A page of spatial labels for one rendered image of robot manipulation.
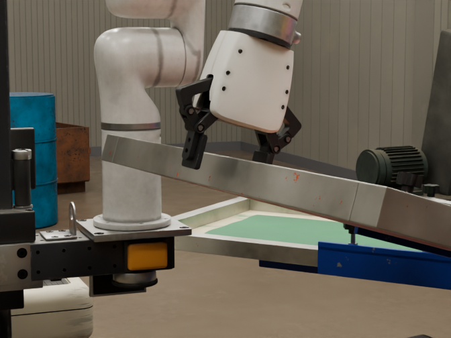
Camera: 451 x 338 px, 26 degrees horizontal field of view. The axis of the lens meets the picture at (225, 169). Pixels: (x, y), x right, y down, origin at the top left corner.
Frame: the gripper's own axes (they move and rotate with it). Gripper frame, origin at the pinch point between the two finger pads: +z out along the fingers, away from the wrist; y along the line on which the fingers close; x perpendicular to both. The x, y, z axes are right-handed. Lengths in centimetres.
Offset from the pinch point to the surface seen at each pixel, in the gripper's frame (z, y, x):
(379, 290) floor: 46, -331, -328
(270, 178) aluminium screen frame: -0.2, 1.8, 11.8
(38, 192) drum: 53, -226, -607
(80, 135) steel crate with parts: 4, -313, -754
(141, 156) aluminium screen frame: 1.2, 1.8, -17.4
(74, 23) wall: -126, -393, -1038
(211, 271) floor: 64, -274, -419
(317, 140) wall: -56, -595, -769
